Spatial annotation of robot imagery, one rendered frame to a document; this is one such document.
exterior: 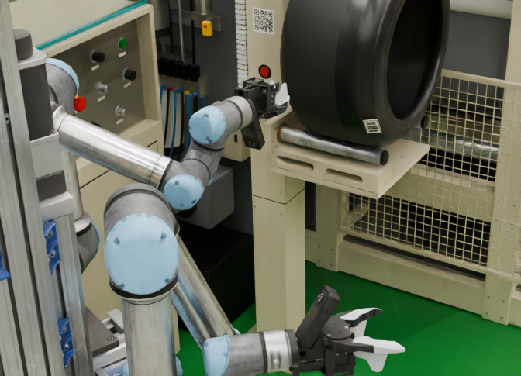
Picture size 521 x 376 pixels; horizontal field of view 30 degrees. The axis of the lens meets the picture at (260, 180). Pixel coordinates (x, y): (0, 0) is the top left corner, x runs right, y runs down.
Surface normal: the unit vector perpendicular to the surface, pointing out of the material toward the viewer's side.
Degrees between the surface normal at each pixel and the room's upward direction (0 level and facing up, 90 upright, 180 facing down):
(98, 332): 0
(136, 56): 90
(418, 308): 0
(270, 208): 90
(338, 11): 55
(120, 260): 83
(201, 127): 83
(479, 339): 0
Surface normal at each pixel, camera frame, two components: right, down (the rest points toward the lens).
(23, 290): 0.58, 0.37
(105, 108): 0.84, 0.23
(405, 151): -0.03, -0.88
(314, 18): -0.48, -0.07
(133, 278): 0.17, 0.34
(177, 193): -0.22, 0.47
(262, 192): -0.54, 0.41
